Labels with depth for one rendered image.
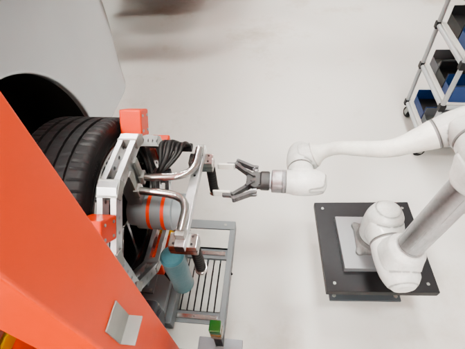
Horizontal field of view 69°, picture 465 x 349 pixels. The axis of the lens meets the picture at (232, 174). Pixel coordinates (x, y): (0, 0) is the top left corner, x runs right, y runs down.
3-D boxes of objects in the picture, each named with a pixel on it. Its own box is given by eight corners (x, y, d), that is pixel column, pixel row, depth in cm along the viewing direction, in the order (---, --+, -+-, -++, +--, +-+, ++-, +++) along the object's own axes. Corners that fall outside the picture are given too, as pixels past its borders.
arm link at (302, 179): (284, 201, 130) (284, 179, 140) (326, 203, 128) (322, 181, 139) (286, 179, 124) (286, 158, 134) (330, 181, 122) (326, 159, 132)
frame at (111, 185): (165, 194, 163) (133, 102, 122) (178, 194, 162) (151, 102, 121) (133, 309, 128) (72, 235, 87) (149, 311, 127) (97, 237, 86)
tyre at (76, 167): (55, 76, 118) (-45, 263, 82) (121, 76, 115) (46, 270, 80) (122, 177, 173) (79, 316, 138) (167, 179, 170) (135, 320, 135)
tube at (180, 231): (138, 190, 114) (129, 169, 106) (195, 192, 112) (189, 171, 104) (122, 236, 102) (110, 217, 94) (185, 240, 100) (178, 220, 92)
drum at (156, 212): (142, 203, 135) (133, 181, 124) (195, 206, 132) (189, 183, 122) (132, 235, 126) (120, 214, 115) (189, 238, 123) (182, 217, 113)
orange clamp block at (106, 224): (91, 213, 98) (73, 219, 89) (117, 215, 97) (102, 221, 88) (91, 237, 99) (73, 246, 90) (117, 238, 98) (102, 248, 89)
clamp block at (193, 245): (173, 239, 110) (170, 230, 106) (201, 241, 109) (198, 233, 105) (169, 254, 106) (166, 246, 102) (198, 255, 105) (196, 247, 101)
